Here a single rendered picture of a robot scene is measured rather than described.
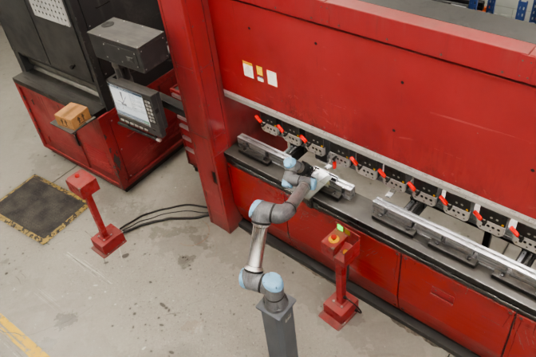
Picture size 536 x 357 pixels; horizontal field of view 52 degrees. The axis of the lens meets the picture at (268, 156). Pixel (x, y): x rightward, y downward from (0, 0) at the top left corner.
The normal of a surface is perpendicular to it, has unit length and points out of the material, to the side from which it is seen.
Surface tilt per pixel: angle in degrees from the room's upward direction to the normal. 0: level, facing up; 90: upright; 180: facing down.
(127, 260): 0
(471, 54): 90
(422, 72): 90
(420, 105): 90
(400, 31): 90
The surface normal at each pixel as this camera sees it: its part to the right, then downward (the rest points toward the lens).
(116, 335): -0.10, -0.76
